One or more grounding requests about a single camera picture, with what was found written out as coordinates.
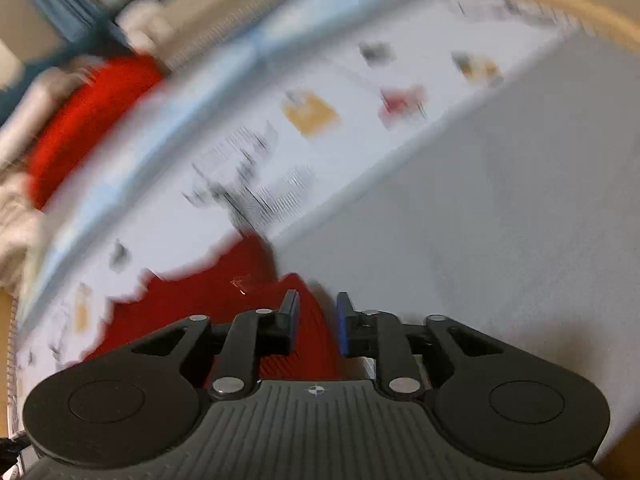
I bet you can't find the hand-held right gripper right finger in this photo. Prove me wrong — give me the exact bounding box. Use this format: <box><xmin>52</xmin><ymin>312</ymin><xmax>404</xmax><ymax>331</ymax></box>
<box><xmin>336</xmin><ymin>291</ymin><xmax>506</xmax><ymax>397</ymax></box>

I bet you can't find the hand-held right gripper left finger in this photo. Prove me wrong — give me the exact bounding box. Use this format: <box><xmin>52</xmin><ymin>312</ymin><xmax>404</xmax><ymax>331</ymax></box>
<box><xmin>125</xmin><ymin>290</ymin><xmax>301</xmax><ymax>401</ymax></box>

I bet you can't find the dark red knitted sweater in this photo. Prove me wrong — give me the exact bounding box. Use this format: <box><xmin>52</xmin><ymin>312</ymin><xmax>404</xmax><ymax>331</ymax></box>
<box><xmin>82</xmin><ymin>232</ymin><xmax>375</xmax><ymax>382</ymax></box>

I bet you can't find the deer printed sheet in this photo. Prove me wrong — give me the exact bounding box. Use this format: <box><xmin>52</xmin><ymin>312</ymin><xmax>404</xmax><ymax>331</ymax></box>
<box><xmin>12</xmin><ymin>0</ymin><xmax>572</xmax><ymax>377</ymax></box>

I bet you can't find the grey mattress cover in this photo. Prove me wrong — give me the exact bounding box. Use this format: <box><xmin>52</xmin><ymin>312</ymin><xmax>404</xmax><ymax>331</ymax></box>
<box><xmin>270</xmin><ymin>24</ymin><xmax>640</xmax><ymax>463</ymax></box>

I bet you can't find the light blue sheet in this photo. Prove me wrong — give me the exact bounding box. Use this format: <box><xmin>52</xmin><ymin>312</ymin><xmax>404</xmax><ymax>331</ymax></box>
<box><xmin>17</xmin><ymin>0</ymin><xmax>432</xmax><ymax>312</ymax></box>

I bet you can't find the bright red folded blanket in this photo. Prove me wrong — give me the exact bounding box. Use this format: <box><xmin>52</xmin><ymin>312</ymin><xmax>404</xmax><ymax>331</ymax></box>
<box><xmin>25</xmin><ymin>54</ymin><xmax>169</xmax><ymax>212</ymax></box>

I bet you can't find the cream folded quilt stack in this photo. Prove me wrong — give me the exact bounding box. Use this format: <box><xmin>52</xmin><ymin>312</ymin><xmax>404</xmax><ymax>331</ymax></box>
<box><xmin>0</xmin><ymin>162</ymin><xmax>47</xmax><ymax>292</ymax></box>

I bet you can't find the blue curtain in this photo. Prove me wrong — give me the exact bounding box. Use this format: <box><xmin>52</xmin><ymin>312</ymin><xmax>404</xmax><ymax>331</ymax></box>
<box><xmin>12</xmin><ymin>0</ymin><xmax>137</xmax><ymax>57</ymax></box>

